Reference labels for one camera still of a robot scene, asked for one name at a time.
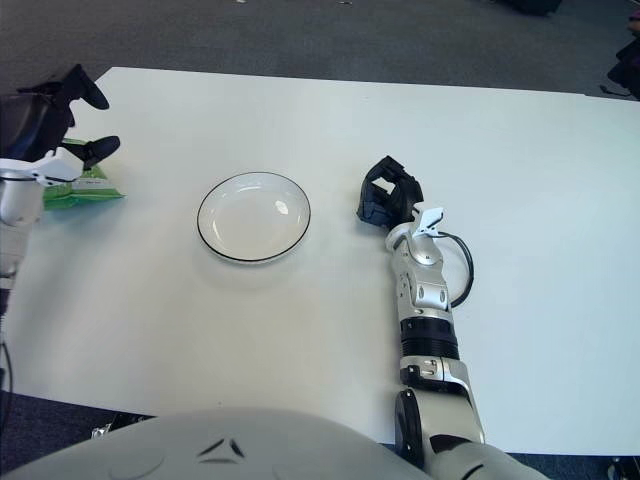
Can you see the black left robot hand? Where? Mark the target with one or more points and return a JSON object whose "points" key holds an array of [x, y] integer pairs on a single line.
{"points": [[35, 125]]}

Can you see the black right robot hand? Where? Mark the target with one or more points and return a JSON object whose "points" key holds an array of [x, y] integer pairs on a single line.
{"points": [[400, 200]]}

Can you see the green snack bag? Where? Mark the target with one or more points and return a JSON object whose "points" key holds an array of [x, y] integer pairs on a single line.
{"points": [[62, 200]]}

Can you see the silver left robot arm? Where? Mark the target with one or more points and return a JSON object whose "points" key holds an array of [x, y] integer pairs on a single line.
{"points": [[17, 205]]}

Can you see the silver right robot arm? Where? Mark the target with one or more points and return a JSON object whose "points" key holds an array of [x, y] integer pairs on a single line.
{"points": [[430, 295]]}

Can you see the white plate with black rim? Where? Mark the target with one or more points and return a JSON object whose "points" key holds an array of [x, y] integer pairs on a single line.
{"points": [[255, 220]]}

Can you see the black bag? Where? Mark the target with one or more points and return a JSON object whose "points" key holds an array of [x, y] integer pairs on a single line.
{"points": [[530, 6]]}

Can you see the dark chair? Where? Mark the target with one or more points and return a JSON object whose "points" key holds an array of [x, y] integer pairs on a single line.
{"points": [[627, 70]]}

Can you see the grey robot torso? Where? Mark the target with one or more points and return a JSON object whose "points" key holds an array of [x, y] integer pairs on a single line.
{"points": [[250, 445]]}

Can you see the silver metal bracket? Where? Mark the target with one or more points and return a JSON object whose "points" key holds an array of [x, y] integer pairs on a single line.
{"points": [[101, 431]]}

